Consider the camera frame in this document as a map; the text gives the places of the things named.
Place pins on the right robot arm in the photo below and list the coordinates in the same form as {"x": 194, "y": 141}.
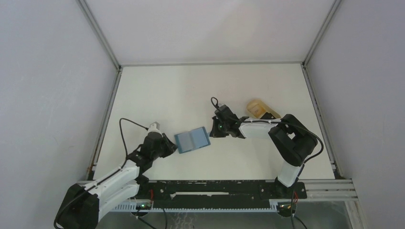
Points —
{"x": 292, "y": 139}

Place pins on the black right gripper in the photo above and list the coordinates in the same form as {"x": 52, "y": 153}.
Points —
{"x": 215, "y": 133}

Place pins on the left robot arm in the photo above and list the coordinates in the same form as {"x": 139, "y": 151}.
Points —
{"x": 85, "y": 205}

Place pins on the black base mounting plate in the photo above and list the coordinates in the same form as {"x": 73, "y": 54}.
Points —
{"x": 217, "y": 193}

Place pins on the aluminium frame rails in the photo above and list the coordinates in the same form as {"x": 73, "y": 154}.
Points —
{"x": 318, "y": 190}

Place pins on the beige oval tray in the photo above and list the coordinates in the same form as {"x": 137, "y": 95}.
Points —
{"x": 257, "y": 109}

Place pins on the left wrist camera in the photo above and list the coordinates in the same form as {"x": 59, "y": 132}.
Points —
{"x": 154, "y": 128}

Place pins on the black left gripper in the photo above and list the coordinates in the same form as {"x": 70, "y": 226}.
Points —
{"x": 170, "y": 147}

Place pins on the white cable duct strip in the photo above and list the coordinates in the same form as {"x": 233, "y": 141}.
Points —
{"x": 131, "y": 206}

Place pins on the blue leather card holder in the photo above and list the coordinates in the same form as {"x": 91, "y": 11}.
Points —
{"x": 192, "y": 140}

